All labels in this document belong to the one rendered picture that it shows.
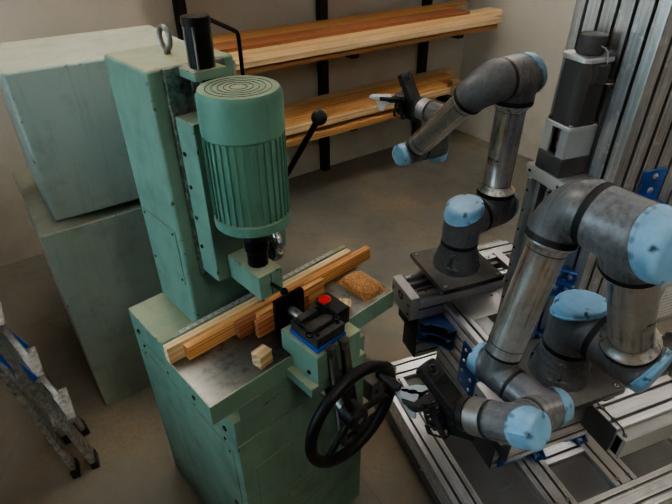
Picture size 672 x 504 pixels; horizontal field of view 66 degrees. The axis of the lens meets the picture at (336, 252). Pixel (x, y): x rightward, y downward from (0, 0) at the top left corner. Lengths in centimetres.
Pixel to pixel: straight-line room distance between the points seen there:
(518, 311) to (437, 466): 98
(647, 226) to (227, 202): 77
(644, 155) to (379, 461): 143
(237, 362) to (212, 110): 59
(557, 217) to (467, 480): 115
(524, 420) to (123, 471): 167
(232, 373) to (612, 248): 83
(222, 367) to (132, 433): 117
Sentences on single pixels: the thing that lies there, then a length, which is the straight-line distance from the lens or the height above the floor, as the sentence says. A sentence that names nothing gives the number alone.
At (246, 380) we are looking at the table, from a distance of 124.
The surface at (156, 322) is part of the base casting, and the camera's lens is 160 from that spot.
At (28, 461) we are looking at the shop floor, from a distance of 249.
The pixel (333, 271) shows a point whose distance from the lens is 148.
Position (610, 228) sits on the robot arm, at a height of 138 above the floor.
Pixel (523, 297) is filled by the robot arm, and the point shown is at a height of 119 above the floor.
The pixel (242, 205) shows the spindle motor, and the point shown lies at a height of 128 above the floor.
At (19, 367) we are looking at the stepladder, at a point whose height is 60.
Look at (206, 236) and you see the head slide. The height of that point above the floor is 113.
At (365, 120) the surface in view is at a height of 54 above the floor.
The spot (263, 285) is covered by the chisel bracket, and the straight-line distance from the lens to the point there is 126.
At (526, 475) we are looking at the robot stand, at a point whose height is 23.
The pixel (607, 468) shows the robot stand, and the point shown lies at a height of 22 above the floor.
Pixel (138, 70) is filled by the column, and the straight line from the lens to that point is 123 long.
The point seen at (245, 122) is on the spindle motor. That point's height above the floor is 146.
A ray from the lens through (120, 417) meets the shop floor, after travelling 248.
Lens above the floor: 181
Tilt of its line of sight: 34 degrees down
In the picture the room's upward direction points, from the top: straight up
